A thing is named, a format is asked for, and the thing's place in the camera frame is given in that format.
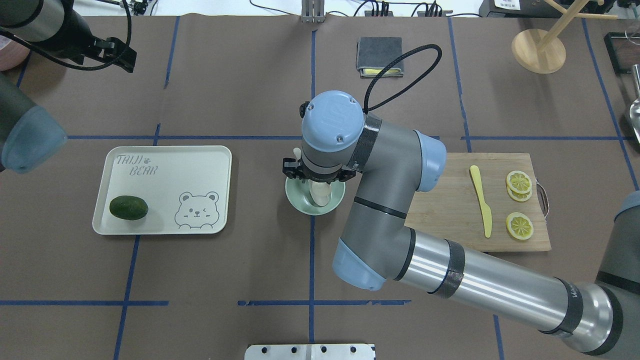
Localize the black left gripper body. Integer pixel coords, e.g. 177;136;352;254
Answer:
75;30;137;73

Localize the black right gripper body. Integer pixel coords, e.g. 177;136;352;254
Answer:
282;157;357;183

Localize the white ceramic spoon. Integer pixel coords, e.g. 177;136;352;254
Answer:
293;146;302;163

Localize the white steamed bun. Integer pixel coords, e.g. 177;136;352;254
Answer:
310;181;332;207

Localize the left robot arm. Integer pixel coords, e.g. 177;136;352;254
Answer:
0;0;137;174

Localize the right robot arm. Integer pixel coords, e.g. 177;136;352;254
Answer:
282;90;640;360

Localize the green ceramic bowl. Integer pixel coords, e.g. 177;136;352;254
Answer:
285;177;346;216

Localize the pink bowl with ice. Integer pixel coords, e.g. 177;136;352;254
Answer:
0;35;31;71

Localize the black tripod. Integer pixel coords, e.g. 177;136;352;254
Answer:
97;0;151;16

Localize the white bear tray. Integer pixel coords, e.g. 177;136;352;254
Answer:
93;145;233;235

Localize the grey folded cloth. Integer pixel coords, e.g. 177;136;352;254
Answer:
355;36;404;79

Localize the green avocado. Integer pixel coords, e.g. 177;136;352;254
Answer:
109;195;149;221

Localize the wooden cutting board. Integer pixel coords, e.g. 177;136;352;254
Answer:
405;152;552;252

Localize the yellow plastic knife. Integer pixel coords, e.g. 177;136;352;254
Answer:
470;164;493;239

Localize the double lemon slice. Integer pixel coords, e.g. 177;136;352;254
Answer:
505;170;533;202

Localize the black box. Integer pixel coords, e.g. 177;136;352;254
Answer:
478;0;619;19

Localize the wooden mug tree stand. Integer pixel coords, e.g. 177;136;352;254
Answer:
510;0;618;75

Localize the metal scoop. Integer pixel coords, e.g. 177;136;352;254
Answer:
628;64;640;144

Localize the aluminium frame post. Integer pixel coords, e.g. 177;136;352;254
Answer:
301;0;326;24

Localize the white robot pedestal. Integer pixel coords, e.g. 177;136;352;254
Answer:
244;343;377;360

